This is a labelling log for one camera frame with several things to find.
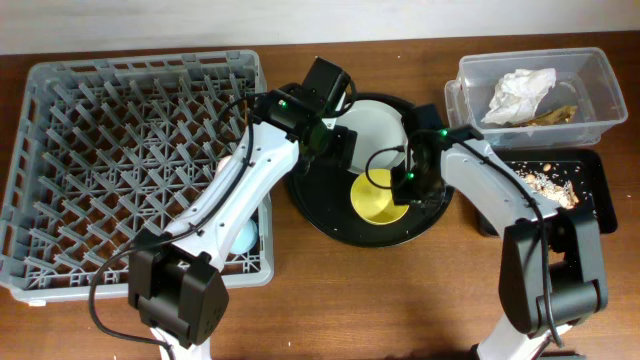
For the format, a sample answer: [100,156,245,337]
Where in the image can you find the grey dishwasher rack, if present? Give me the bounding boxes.
[1,50,267,306]

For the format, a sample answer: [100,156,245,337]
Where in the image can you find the round black tray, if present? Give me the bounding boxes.
[287,93,454,248]

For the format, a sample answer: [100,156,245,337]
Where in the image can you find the yellow bowl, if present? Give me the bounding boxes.
[350,173,409,226]

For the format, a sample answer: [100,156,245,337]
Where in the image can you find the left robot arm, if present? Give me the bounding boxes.
[128,84,355,359]

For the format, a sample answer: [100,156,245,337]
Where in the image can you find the black rectangular bin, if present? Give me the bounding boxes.
[497,148,618,234]

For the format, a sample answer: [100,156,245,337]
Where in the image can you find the food scraps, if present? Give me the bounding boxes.
[515,163,580,209]

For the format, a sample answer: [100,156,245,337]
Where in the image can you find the white tissue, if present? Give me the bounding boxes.
[481,68,556,126]

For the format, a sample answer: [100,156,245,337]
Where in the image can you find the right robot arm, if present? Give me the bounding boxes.
[391,126,608,359]

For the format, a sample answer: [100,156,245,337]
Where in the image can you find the clear plastic bin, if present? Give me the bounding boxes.
[444,47,628,149]

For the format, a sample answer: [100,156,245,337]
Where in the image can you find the gold snack wrapper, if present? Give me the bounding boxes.
[519,105,578,127]

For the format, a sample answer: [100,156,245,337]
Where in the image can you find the blue cup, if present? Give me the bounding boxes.
[229,219,259,255]

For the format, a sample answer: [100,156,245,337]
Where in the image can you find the grey plate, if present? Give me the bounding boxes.
[335,100,408,175]

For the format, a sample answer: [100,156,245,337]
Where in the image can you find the pink cup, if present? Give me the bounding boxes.
[216,156,231,173]

